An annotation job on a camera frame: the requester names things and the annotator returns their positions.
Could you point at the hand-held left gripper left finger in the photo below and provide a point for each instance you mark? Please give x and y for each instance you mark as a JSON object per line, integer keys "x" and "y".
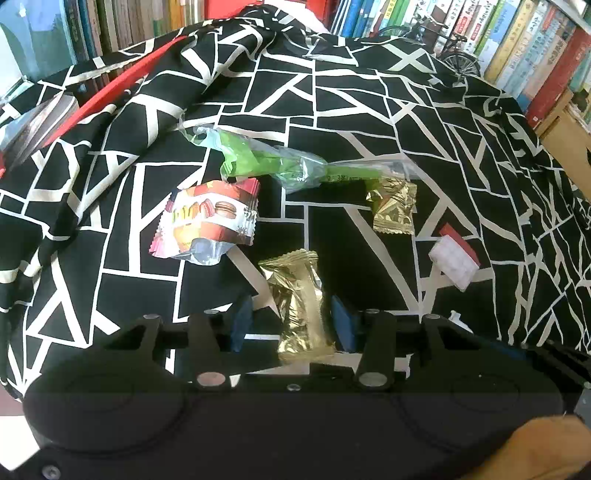
{"x": 241, "y": 323}

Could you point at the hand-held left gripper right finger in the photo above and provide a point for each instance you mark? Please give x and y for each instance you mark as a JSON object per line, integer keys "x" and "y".
{"x": 344, "y": 323}

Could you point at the gold foil snack wrapper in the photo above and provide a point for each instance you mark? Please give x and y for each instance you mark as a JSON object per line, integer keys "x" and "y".
{"x": 392, "y": 207}
{"x": 300, "y": 300}

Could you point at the macaron print snack wrapper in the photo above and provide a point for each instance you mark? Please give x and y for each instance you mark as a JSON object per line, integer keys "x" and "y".
{"x": 207, "y": 217}

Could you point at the red and white small packet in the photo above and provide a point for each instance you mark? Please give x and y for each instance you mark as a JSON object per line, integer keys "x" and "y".
{"x": 455, "y": 258}

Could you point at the green and clear plastic wrapper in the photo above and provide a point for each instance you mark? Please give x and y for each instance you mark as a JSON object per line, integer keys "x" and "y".
{"x": 258, "y": 161}

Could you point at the person's right forearm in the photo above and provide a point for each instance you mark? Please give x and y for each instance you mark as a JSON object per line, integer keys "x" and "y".
{"x": 545, "y": 452}

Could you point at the wooden drawer box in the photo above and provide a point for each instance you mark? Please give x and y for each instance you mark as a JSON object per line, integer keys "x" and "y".
{"x": 565, "y": 138}

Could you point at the black white patterned cloth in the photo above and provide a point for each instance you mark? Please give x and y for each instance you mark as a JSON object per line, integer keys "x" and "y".
{"x": 323, "y": 92}

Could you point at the red folder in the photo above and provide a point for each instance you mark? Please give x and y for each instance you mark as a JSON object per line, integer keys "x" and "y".
{"x": 115, "y": 83}

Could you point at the glossy dark magazine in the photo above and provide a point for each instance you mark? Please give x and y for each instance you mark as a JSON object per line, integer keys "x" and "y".
{"x": 34, "y": 124}

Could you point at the miniature bicycle model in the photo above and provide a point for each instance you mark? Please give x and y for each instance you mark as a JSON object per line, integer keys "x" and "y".
{"x": 455, "y": 50}

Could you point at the red plastic crate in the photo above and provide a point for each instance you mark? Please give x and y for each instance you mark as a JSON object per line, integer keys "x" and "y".
{"x": 221, "y": 7}

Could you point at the row of pale-spined books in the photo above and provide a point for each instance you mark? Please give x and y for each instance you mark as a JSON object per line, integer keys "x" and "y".
{"x": 134, "y": 18}

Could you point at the row of colourful children's books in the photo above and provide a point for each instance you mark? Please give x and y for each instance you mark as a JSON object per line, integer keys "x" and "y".
{"x": 508, "y": 37}

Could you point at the large blue book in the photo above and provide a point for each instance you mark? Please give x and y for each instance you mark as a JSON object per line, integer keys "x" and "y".
{"x": 37, "y": 37}

